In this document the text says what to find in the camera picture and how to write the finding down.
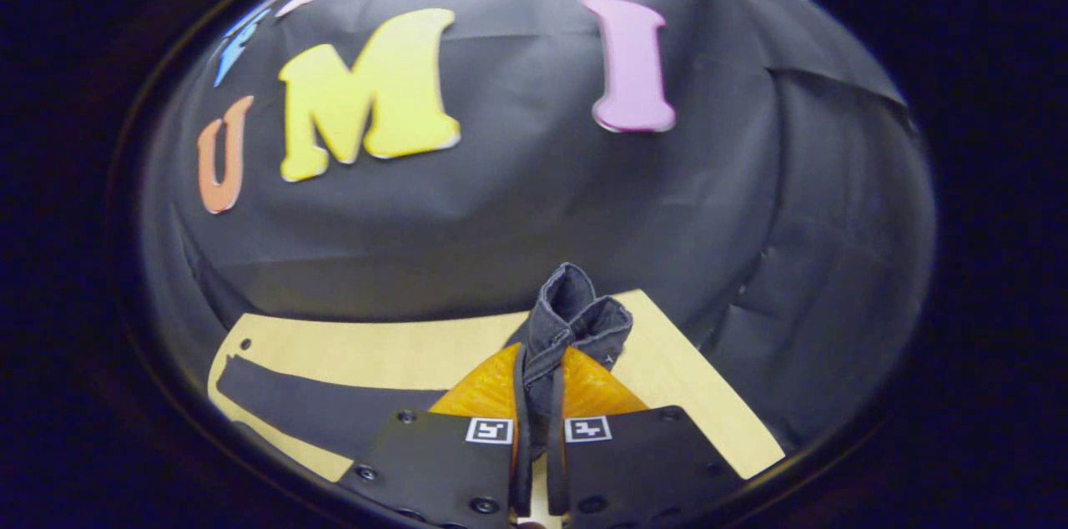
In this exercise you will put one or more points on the black backdrop cloth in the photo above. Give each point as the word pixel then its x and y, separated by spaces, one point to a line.
pixel 517 204

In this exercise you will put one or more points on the black jeans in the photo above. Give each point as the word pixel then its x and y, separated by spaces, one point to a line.
pixel 576 312

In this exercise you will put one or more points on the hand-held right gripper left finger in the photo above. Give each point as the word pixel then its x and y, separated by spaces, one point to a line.
pixel 521 429

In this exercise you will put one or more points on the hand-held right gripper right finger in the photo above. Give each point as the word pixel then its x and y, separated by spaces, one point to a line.
pixel 556 445

